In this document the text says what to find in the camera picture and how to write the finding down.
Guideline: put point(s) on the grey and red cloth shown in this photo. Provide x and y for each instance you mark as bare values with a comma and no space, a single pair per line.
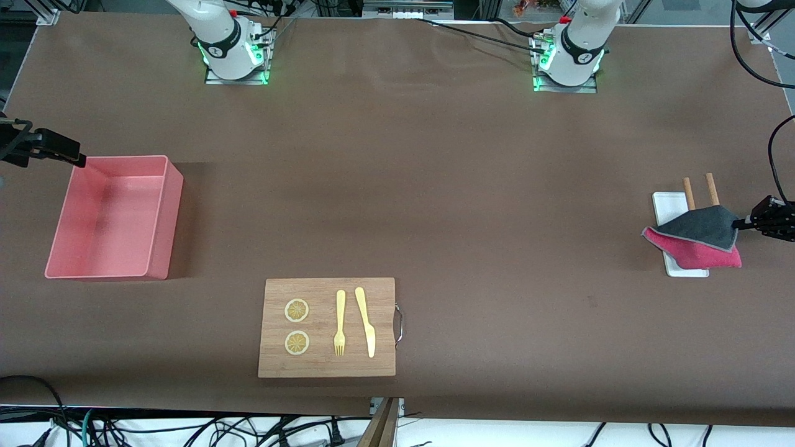
702,226

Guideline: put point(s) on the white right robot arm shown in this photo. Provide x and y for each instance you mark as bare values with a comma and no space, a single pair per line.
217,31

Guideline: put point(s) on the wooden dowel stick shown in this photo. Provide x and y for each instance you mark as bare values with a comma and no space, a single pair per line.
688,192
712,189

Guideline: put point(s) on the pink plastic bin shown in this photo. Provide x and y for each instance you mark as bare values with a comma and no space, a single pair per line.
112,211

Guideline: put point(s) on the white rectangular tray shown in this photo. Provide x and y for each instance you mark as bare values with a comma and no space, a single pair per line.
667,208

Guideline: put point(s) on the lemon slice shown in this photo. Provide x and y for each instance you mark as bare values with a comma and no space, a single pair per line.
297,343
297,310

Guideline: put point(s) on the red orange object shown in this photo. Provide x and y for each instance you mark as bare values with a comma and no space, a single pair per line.
525,6

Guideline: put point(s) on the yellow plastic fork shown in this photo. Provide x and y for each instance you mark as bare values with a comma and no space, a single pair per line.
340,310

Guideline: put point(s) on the wooden cutting board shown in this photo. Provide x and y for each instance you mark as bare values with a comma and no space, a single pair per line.
326,366

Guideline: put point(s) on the yellow plastic knife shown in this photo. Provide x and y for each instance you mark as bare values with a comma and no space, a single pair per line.
366,323

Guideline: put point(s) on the grey metal device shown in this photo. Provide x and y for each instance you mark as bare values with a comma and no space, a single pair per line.
407,9

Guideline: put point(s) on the black power plug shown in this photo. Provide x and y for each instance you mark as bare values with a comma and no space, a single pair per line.
335,434

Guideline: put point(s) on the wooden board piece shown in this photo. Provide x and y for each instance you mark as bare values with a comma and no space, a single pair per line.
382,428

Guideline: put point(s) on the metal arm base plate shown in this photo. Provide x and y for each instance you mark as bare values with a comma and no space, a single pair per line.
236,82
565,89

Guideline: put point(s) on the small metal bracket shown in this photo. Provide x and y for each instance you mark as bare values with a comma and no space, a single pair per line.
400,406

